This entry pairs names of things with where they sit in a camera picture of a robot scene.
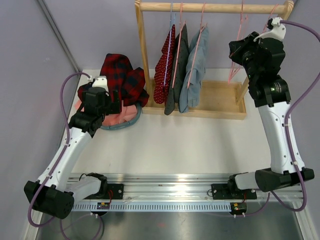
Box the red polka dot skirt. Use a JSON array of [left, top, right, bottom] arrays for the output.
[[153, 24, 176, 104]]

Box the pink hanger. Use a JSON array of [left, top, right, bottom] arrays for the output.
[[227, 0, 248, 83], [172, 2, 186, 89], [261, 3, 279, 33], [187, 2, 207, 89]]

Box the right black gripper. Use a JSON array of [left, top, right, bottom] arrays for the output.
[[229, 32, 264, 82]]

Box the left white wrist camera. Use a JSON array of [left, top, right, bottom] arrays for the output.
[[89, 76, 109, 91]]

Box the wooden clothes rack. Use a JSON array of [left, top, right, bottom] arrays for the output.
[[134, 0, 294, 120]]

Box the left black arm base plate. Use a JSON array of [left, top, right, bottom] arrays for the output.
[[85, 183, 125, 200]]

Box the red plaid skirt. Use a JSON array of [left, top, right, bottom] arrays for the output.
[[77, 53, 150, 108]]

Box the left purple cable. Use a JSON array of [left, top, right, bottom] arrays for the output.
[[26, 72, 105, 240]]

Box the aluminium mounting rail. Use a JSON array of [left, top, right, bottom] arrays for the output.
[[33, 172, 303, 202]]

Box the light blue denim skirt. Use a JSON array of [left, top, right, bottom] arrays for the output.
[[178, 25, 209, 113]]

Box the white slotted cable duct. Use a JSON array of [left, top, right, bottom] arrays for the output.
[[72, 201, 231, 212]]

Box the purple cable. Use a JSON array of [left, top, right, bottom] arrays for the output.
[[269, 19, 320, 213], [26, 72, 105, 240]]

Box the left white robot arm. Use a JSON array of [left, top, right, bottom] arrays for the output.
[[23, 87, 122, 220]]

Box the teal plastic basin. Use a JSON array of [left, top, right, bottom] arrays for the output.
[[100, 102, 142, 131]]

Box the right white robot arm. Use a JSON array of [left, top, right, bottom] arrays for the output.
[[226, 31, 315, 198]]

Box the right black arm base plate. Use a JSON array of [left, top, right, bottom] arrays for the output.
[[211, 183, 257, 200]]

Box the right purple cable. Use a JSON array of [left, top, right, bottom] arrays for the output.
[[269, 19, 320, 213]]

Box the dark grey dotted skirt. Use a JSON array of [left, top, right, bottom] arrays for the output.
[[164, 24, 190, 116]]

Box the pink skirt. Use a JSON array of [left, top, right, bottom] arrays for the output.
[[75, 99, 140, 127]]

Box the blue wire hanger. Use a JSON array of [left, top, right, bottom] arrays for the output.
[[163, 1, 176, 87]]

